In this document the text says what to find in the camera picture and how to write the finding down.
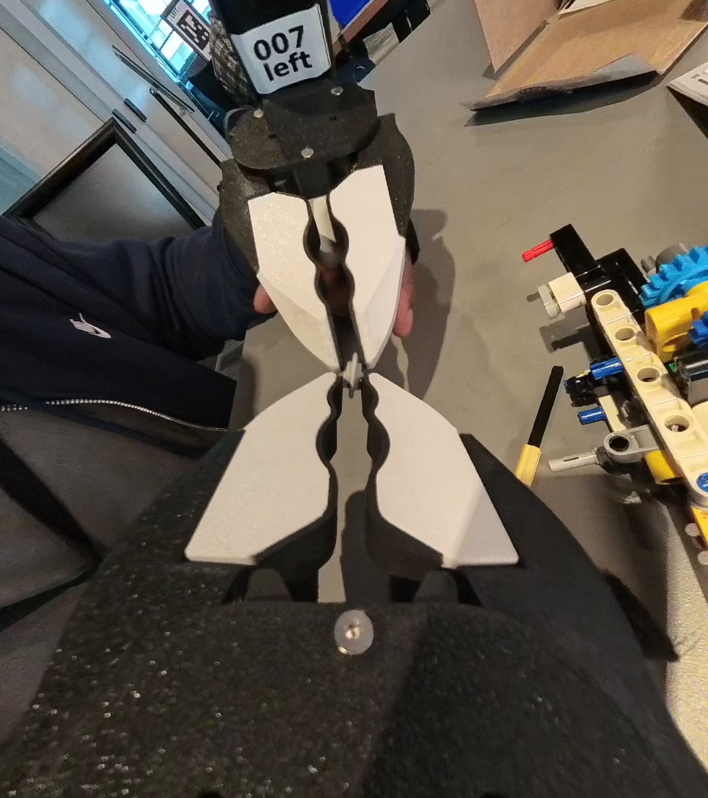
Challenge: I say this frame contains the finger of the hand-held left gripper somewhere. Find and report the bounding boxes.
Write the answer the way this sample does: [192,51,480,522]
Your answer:
[247,190,339,375]
[328,163,409,370]

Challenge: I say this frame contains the grey lego axle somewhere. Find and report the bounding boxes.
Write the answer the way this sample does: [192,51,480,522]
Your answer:
[318,209,341,270]

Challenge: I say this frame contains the lego technic model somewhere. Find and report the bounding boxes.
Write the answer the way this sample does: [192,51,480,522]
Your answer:
[521,223,708,646]

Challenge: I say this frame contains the flat brown cardboard box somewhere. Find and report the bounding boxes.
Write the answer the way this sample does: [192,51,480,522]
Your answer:
[469,0,708,112]

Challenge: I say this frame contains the black white marker sign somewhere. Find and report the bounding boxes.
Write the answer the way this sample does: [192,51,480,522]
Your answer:
[164,0,213,56]

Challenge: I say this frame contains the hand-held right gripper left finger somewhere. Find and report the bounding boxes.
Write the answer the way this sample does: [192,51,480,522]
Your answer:
[184,373,342,566]

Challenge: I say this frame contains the person's left hand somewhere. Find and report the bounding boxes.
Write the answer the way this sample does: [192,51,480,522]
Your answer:
[253,261,418,339]

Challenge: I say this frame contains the black lego axle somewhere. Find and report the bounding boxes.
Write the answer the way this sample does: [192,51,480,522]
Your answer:
[511,365,565,488]

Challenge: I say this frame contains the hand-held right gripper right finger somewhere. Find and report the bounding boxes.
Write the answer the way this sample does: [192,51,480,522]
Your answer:
[362,373,521,569]

